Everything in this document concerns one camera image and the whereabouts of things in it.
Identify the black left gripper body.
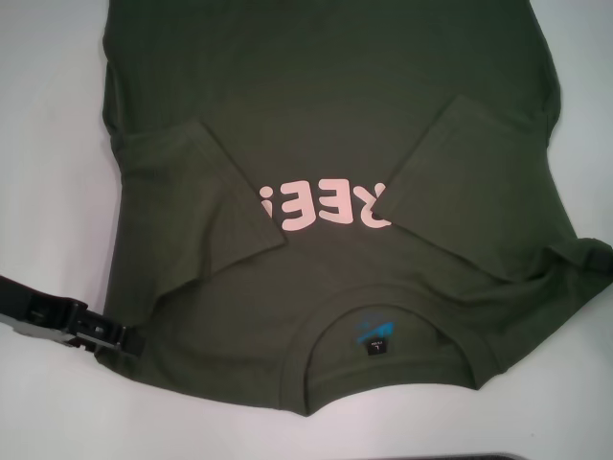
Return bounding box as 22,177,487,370
0,271,91,350

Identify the dark green FREE! t-shirt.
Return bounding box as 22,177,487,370
93,0,613,404

